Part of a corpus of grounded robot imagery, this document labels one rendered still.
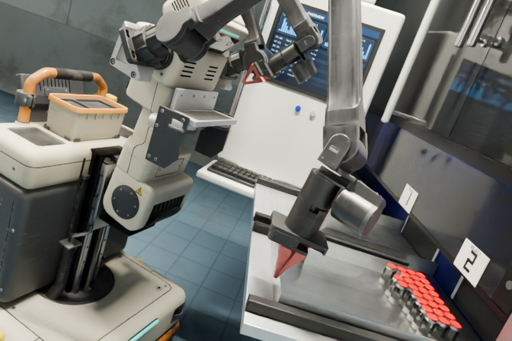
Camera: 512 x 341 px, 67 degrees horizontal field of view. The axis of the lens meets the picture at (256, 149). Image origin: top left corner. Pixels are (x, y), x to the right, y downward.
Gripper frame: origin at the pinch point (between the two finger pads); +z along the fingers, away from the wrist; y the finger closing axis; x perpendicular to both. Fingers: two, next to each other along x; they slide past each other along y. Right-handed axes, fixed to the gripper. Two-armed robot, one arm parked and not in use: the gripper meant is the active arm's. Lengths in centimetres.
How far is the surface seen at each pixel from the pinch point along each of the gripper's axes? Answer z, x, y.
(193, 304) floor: 92, 107, -4
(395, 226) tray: -2, 55, 40
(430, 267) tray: -3, 29, 41
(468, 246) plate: -16.1, 10.6, 33.7
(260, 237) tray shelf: 3.7, 18.3, -2.3
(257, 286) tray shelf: 3.7, -0.7, -2.1
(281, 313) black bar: 1.9, -8.1, 1.7
